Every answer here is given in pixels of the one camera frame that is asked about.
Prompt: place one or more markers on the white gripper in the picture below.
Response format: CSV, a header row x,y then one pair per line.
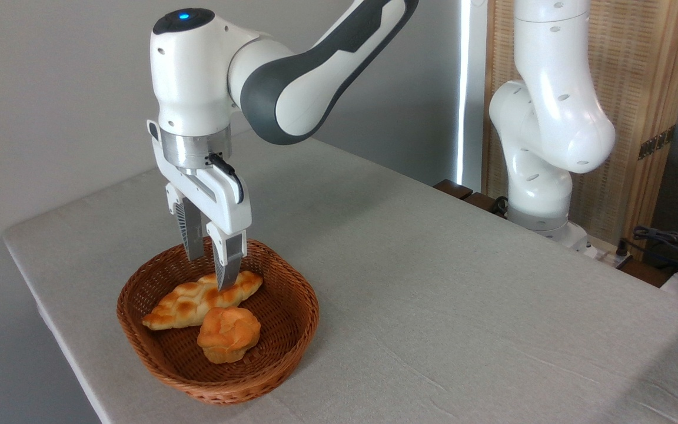
x,y
221,206

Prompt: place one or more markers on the braided golden bread loaf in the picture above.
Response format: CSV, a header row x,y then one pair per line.
x,y
180,303

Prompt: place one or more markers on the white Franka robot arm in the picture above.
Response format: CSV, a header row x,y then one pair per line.
x,y
198,70

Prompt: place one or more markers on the round golden bread bun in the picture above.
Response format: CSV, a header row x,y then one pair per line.
x,y
228,334

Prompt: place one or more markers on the brown wicker basket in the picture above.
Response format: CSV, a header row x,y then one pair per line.
x,y
292,306

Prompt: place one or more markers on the dark brown wooden block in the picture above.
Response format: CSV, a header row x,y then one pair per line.
x,y
483,203
454,188

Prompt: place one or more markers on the grey tablecloth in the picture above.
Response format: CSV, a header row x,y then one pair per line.
x,y
462,318

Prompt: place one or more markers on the white power strip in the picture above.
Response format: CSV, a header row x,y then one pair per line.
x,y
604,252

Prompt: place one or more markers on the metal screen hinge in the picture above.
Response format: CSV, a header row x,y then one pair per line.
x,y
657,142

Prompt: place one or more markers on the white window frame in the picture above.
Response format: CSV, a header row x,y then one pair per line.
x,y
473,88

